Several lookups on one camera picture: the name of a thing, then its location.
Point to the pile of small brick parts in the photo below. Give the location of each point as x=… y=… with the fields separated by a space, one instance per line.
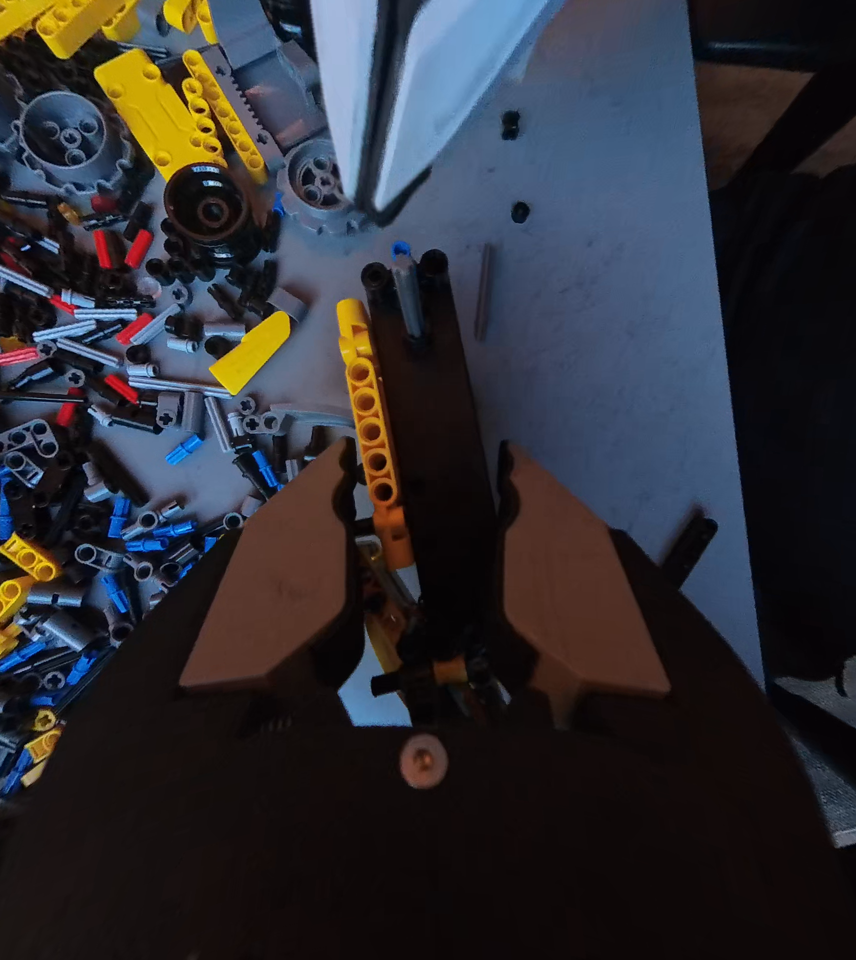
x=60 y=465

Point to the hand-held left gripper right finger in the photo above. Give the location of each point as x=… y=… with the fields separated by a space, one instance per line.
x=578 y=600

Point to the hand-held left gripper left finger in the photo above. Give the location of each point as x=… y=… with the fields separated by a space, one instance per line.
x=278 y=592

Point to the long black holed beam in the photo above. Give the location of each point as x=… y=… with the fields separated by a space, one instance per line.
x=690 y=544

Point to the grey desk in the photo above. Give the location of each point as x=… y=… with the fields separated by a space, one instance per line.
x=608 y=337

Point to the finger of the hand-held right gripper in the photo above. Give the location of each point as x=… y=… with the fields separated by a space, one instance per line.
x=458 y=67
x=342 y=75

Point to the yellow and grey brick assembly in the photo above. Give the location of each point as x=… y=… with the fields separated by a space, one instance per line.
x=150 y=112

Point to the yellow toy brick vehicle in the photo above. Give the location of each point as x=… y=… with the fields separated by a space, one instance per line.
x=435 y=420

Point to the dark grey axle rod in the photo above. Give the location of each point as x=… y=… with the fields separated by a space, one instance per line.
x=407 y=300
x=483 y=292

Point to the black rubber tyre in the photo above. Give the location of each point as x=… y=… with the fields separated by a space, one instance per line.
x=207 y=206

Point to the yellow curved panel piece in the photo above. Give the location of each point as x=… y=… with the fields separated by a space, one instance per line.
x=252 y=352

